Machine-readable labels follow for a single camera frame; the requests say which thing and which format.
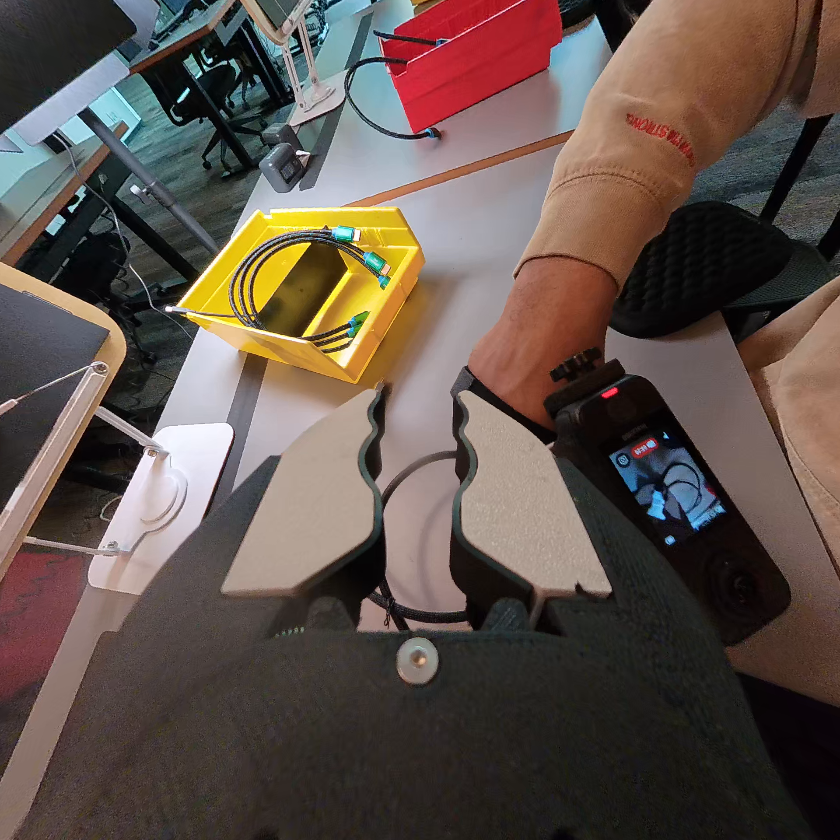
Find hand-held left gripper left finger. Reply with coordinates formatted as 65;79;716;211
220;387;387;626

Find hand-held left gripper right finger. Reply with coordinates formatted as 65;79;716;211
450;389;614;627

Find thin black switch cable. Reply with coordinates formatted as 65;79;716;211
367;449;472;626

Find yellow plastic bin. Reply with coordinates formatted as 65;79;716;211
177;205;426;385

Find person's right forearm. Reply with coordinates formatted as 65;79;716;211
514;0;829;311

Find person's right hand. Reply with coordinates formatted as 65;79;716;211
451;308;616;444

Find person's beige hoodie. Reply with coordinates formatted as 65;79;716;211
740;276;840;565

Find black bin divider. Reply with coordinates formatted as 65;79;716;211
266;244;352;339

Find red floor bag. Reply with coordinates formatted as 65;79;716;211
0;551;86;723

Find black chair armrest pad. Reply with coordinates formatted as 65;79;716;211
609;200;833;340

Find small grey box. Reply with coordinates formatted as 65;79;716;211
258;123;312;194

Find wooden desk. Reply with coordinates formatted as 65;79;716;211
128;0;293;173
0;121;198;283

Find black office chair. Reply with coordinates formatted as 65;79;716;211
161;62;270;178

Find red plastic bin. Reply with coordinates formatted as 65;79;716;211
381;0;564;133

